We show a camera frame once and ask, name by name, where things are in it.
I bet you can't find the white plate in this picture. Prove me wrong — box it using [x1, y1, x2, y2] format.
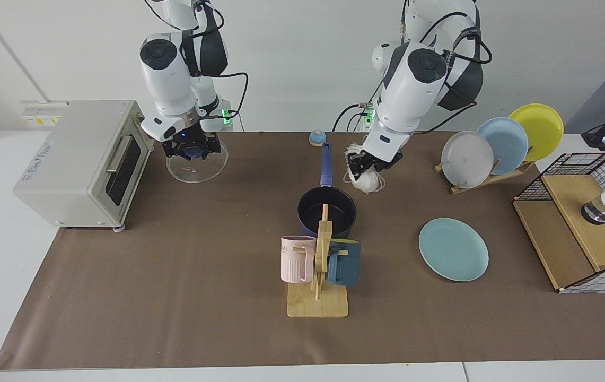
[441, 131, 495, 189]

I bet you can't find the pale toaster oven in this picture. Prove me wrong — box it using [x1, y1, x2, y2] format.
[13, 100, 155, 233]

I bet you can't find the yellow plate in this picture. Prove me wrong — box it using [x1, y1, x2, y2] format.
[508, 103, 565, 162]

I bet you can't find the wire basket with wooden floor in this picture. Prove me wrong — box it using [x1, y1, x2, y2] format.
[512, 152, 605, 294]

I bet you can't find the white vermicelli bundle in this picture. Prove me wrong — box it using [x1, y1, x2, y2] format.
[345, 142, 386, 195]

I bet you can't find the wooden plate rack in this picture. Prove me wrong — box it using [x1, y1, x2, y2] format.
[434, 159, 536, 195]

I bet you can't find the black pot with blue handle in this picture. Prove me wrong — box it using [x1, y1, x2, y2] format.
[297, 142, 358, 239]

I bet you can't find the brown table cloth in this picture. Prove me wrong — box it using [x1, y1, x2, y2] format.
[0, 131, 605, 370]

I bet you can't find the pink ribbed cup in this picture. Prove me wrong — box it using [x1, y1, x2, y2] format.
[280, 236, 317, 284]

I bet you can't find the glass lid with blue knob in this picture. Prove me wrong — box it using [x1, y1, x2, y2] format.
[166, 139, 229, 184]

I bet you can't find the black base cable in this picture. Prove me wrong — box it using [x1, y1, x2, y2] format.
[332, 103, 372, 132]

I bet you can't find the teal plate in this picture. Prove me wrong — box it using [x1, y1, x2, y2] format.
[418, 218, 490, 282]

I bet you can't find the light blue plate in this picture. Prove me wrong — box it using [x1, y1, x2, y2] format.
[476, 117, 530, 176]

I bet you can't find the dark blue cup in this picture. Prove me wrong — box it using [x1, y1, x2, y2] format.
[327, 239, 362, 287]

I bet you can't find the white wall socket strip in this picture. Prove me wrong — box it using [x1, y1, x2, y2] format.
[20, 100, 69, 129]

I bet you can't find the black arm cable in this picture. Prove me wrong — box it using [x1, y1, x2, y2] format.
[143, 0, 249, 118]
[400, 0, 493, 133]

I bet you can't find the wooden cup stand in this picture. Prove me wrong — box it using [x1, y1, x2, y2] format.
[287, 204, 349, 318]

